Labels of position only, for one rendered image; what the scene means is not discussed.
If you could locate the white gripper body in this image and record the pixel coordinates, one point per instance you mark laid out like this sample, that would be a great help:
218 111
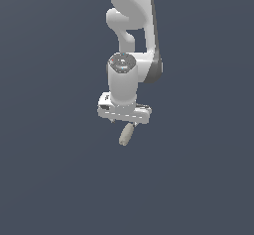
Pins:
123 111

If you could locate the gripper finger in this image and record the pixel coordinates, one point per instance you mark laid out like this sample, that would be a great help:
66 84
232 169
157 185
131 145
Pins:
112 120
134 123

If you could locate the beige cylindrical object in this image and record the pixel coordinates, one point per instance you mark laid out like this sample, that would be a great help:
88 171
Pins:
126 134

